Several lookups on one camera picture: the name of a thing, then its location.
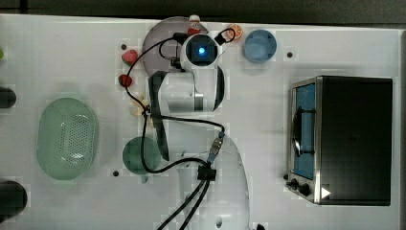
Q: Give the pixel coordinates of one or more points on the red plush ketchup bottle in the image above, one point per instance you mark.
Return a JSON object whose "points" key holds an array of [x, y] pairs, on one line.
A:
{"points": [[194, 25]]}

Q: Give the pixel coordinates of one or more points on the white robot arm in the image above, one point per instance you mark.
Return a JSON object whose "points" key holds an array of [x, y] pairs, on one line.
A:
{"points": [[212, 180]]}

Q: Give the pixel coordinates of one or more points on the grey round plate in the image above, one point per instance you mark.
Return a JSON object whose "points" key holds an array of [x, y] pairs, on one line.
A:
{"points": [[157, 59]]}

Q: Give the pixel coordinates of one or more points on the yellow plush banana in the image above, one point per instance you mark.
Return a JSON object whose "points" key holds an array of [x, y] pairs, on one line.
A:
{"points": [[137, 109]]}

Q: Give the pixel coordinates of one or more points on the green cup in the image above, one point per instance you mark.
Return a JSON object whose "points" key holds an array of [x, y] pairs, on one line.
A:
{"points": [[140, 148]]}

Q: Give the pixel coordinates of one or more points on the red plush strawberry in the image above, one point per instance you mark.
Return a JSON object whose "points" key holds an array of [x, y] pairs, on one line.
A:
{"points": [[125, 80]]}

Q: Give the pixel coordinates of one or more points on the blue cup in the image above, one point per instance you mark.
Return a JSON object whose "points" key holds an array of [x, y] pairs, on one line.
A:
{"points": [[260, 46]]}

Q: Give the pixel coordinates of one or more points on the orange slice toy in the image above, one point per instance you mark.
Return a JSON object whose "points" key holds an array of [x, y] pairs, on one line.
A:
{"points": [[235, 32]]}

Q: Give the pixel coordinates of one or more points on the pink plush strawberry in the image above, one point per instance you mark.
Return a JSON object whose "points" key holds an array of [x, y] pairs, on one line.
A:
{"points": [[129, 57]]}

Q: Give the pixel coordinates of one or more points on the silver toaster oven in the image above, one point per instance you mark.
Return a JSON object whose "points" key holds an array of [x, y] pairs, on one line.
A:
{"points": [[340, 140]]}

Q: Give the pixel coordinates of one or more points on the green perforated basket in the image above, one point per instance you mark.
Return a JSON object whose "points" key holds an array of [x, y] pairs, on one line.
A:
{"points": [[66, 138]]}

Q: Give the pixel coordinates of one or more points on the black cylinder upper left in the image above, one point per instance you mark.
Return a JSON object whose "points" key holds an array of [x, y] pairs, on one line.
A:
{"points": [[7, 97]]}

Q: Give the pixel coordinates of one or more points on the black cylinder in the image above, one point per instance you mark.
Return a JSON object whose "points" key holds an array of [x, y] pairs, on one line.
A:
{"points": [[13, 199], [7, 97]]}

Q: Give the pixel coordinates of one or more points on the black cylinder lower left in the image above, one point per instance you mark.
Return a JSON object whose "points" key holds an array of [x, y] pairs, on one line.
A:
{"points": [[13, 199]]}

